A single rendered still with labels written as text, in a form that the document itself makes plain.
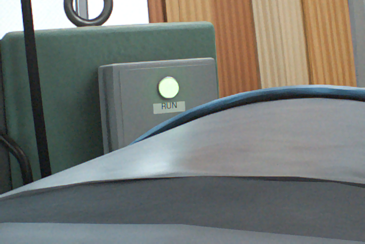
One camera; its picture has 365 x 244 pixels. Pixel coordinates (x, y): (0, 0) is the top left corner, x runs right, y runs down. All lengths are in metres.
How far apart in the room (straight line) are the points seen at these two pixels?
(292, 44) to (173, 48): 1.79
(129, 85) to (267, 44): 1.77
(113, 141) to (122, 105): 0.04
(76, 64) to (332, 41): 1.95
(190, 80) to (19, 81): 0.16
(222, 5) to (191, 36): 1.61
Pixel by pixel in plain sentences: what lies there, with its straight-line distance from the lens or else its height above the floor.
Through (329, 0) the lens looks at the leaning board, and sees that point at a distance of 2.52.
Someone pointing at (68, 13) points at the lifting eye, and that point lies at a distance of 0.72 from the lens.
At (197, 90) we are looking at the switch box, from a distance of 0.58.
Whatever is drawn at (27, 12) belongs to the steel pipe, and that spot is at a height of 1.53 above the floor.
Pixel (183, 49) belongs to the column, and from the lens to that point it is 0.64.
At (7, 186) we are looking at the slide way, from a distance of 0.64.
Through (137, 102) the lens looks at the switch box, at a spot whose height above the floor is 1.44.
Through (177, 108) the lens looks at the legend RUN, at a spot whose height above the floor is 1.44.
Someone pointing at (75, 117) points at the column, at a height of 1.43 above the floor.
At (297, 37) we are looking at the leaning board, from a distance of 2.43.
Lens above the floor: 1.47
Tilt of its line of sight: 3 degrees down
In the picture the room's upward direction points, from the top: 4 degrees counter-clockwise
